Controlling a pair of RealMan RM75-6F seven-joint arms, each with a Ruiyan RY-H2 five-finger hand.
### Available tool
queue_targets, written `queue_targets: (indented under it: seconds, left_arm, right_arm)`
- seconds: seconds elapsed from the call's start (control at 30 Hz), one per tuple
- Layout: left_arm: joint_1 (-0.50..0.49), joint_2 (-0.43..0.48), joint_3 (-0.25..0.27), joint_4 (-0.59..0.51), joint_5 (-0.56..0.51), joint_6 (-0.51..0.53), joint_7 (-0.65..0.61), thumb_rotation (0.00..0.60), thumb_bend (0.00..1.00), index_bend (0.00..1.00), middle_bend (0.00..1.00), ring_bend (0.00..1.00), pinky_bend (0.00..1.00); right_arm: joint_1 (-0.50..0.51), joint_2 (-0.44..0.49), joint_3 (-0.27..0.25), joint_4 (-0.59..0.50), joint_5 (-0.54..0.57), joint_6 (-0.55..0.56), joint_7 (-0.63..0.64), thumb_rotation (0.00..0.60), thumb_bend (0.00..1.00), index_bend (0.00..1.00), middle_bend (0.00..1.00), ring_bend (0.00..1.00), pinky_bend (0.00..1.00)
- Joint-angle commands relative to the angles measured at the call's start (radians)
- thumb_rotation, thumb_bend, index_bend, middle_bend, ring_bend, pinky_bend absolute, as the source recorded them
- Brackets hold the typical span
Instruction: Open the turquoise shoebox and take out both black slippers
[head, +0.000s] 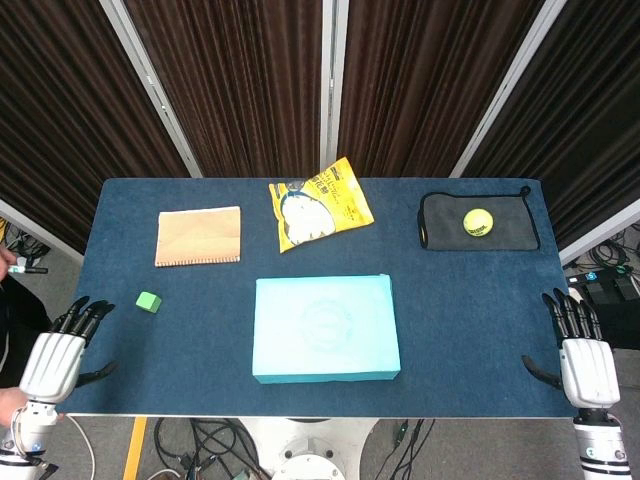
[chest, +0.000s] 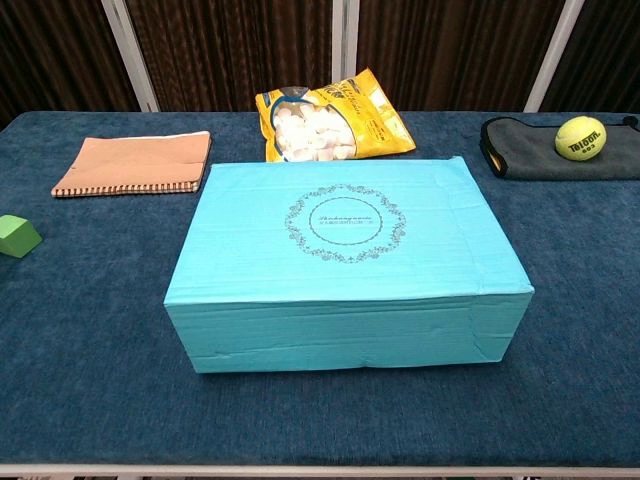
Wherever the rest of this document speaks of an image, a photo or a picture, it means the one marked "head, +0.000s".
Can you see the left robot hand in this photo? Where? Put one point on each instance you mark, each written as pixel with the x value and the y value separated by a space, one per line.
pixel 50 365

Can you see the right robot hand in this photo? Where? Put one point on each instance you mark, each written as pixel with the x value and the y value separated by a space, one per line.
pixel 590 370

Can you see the light blue shoe box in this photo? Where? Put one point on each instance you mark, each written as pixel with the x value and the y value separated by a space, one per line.
pixel 325 325

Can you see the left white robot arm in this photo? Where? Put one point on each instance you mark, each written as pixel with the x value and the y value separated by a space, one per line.
pixel 30 425

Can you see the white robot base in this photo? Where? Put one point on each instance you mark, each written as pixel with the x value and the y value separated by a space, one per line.
pixel 310 450

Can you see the black marker pen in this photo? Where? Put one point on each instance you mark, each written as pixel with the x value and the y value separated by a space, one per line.
pixel 32 270

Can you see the green block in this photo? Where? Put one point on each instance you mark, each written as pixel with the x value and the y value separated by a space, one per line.
pixel 148 302

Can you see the yellow floor tape strip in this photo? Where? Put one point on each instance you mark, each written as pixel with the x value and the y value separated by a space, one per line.
pixel 135 450

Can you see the dark blue table mat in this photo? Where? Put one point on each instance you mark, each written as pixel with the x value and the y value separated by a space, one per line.
pixel 200 360

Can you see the yellow-green tennis ball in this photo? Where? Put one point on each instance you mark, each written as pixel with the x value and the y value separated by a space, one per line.
pixel 478 222

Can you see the brown spiral notebook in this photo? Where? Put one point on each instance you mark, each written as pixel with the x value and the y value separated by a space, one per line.
pixel 200 235

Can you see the dark brown ribbed partition panel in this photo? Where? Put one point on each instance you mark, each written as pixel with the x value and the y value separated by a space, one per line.
pixel 425 90
pixel 590 125
pixel 60 125
pixel 240 90

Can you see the yellow snack bag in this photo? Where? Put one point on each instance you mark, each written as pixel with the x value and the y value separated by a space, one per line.
pixel 320 205

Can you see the white partition frame post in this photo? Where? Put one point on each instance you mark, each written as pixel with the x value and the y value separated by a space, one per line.
pixel 40 232
pixel 332 85
pixel 150 85
pixel 600 237
pixel 510 85

